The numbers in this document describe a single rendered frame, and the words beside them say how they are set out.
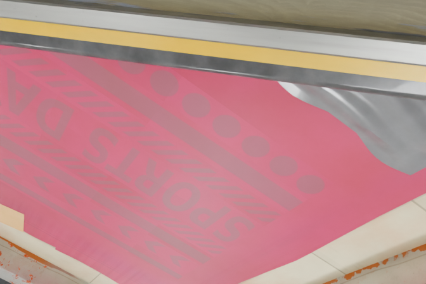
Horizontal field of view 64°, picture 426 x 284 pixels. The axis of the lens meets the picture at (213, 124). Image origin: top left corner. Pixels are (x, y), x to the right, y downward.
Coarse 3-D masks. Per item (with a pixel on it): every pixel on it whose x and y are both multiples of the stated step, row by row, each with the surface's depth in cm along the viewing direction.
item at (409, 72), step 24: (0, 24) 21; (24, 24) 21; (48, 24) 21; (168, 48) 20; (192, 48) 19; (216, 48) 19; (240, 48) 19; (264, 48) 18; (360, 72) 18; (384, 72) 18; (408, 72) 17
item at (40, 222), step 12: (180, 72) 25; (0, 192) 41; (12, 192) 41; (12, 204) 42; (24, 204) 42; (36, 204) 41; (24, 216) 44; (36, 216) 43; (48, 216) 42; (60, 216) 41; (24, 228) 46; (36, 228) 45; (48, 228) 44; (60, 228) 43; (48, 240) 46; (60, 240) 45
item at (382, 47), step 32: (0, 0) 18; (32, 0) 18; (160, 32) 17; (192, 32) 17; (224, 32) 16; (256, 32) 16; (288, 32) 16; (320, 32) 15; (352, 32) 15; (416, 64) 15
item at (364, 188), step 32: (224, 96) 25; (256, 96) 25; (288, 96) 24; (256, 128) 26; (288, 128) 26; (320, 128) 25; (320, 160) 27; (352, 160) 26; (320, 192) 29; (352, 192) 28; (384, 192) 27; (416, 192) 26; (288, 224) 32; (320, 224) 31; (352, 224) 30; (96, 256) 46; (128, 256) 44; (224, 256) 38; (256, 256) 37; (288, 256) 36
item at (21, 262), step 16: (0, 240) 48; (0, 256) 47; (16, 256) 48; (32, 256) 49; (400, 256) 31; (416, 256) 30; (0, 272) 48; (16, 272) 47; (32, 272) 48; (48, 272) 49; (64, 272) 51; (352, 272) 35; (368, 272) 33; (384, 272) 31; (400, 272) 30; (416, 272) 29
